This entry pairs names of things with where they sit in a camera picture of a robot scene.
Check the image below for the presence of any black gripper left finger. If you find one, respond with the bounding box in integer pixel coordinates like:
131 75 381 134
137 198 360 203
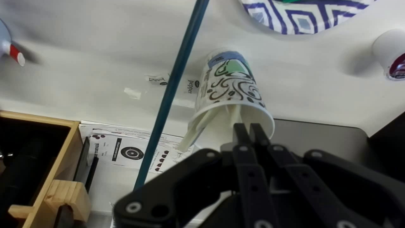
113 123 280 228

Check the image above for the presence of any grey flat mat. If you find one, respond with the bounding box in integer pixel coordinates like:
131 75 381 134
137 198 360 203
270 118 374 163

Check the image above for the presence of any white mug maroon inside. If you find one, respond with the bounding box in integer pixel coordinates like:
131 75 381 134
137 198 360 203
371 28 405 82

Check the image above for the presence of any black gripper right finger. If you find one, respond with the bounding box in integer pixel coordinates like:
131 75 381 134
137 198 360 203
250 122 405 228

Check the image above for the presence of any blue white patterned plate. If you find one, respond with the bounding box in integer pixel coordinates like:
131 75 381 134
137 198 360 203
240 0 377 37

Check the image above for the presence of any black marker pen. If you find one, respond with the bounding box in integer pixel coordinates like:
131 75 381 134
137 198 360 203
72 136 102 194

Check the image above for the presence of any white red striped object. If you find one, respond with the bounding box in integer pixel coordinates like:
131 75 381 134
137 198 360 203
0 18 27 68

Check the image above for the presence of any wooden tray box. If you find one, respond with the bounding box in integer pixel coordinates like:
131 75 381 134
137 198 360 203
0 109 86 228

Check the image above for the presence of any patterned paper coffee cup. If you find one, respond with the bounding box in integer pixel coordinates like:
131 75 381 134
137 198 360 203
193 49 277 149

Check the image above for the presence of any printed target paper sheet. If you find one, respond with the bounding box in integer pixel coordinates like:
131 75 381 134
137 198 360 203
79 122 200 180

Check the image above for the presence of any teal thin rod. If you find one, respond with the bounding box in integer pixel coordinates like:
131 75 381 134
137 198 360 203
133 0 212 193

